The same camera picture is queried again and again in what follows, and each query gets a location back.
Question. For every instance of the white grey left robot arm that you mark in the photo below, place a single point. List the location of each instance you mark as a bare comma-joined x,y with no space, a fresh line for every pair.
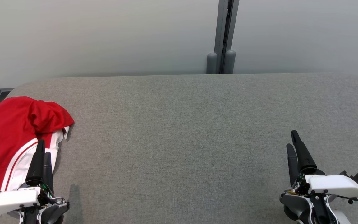
54,213

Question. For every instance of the grey cylinder post foot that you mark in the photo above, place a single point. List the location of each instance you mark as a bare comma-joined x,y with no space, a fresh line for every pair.
211,63
229,62

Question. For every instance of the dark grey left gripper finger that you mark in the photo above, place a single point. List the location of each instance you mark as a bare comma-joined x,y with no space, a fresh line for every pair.
48,174
37,165

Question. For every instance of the grey partition post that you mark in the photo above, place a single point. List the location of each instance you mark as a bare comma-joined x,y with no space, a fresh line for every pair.
225,28

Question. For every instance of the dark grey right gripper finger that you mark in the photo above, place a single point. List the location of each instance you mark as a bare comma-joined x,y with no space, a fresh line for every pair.
292,168
305,158

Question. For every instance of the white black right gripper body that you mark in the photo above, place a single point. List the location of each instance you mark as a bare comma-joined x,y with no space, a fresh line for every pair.
334,185

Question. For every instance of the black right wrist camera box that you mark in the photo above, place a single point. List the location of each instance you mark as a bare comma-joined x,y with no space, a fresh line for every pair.
357,180

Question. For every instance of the red white striped t-shirt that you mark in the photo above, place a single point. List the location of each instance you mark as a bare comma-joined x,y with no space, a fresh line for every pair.
5,140

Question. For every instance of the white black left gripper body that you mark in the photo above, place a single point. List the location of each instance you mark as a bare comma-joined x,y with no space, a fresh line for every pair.
8,199

